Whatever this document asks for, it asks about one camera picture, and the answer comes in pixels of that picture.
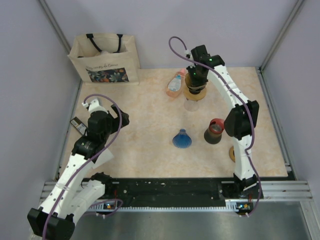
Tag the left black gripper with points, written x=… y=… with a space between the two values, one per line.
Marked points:
x=116 y=121

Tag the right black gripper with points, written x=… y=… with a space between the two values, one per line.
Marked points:
x=194 y=83

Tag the brown paper coffee filter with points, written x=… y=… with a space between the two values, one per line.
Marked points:
x=195 y=89

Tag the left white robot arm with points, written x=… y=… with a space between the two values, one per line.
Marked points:
x=58 y=215

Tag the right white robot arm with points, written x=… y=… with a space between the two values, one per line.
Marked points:
x=242 y=118

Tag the small black barcode box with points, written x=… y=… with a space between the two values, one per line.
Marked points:
x=78 y=125

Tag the pink detergent bottle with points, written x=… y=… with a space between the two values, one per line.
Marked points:
x=174 y=87

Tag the white paper sheet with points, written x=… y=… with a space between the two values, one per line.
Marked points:
x=103 y=158

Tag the clear glass carafe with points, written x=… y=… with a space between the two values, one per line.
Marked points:
x=191 y=105

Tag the dark carafe with red lid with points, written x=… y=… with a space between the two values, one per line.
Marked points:
x=213 y=133

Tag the beige canvas tote bag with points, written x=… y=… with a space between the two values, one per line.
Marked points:
x=106 y=58

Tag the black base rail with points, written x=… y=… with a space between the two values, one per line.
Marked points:
x=179 y=192

